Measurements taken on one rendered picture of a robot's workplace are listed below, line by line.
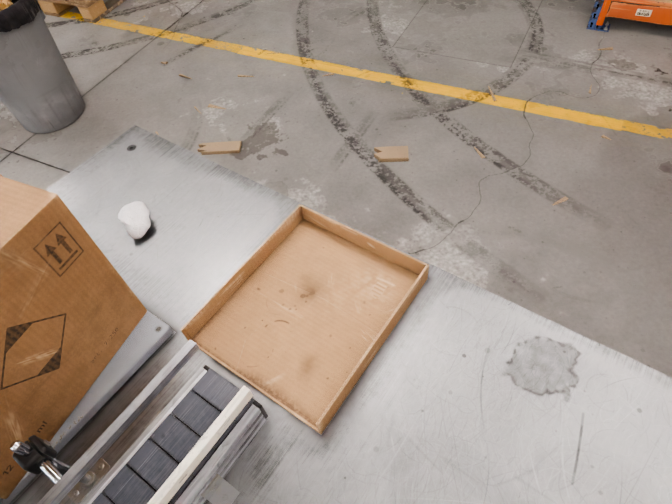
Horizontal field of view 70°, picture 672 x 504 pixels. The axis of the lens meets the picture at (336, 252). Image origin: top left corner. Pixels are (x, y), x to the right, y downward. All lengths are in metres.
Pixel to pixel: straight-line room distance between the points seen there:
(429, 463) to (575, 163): 1.84
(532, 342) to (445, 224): 1.25
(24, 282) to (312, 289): 0.40
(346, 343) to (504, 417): 0.24
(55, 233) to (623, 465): 0.75
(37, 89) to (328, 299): 2.31
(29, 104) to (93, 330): 2.24
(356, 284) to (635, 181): 1.73
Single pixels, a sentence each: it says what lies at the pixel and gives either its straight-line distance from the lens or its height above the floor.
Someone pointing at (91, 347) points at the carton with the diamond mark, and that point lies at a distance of 0.77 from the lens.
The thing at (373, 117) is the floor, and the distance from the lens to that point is 2.48.
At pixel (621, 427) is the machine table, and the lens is 0.76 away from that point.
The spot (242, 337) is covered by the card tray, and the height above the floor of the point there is 0.83.
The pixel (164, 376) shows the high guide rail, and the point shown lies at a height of 0.96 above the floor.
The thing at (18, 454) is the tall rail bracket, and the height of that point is 0.97.
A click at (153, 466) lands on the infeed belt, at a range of 0.69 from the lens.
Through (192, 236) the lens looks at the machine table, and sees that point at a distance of 0.93.
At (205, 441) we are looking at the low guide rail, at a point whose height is 0.91.
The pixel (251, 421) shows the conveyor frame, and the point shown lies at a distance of 0.68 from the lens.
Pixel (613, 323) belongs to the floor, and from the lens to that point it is 1.87.
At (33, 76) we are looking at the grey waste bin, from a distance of 2.85.
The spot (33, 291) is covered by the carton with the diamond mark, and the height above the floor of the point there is 1.05.
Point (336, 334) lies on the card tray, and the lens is 0.75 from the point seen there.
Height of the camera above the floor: 1.49
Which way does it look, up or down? 52 degrees down
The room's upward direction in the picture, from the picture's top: 8 degrees counter-clockwise
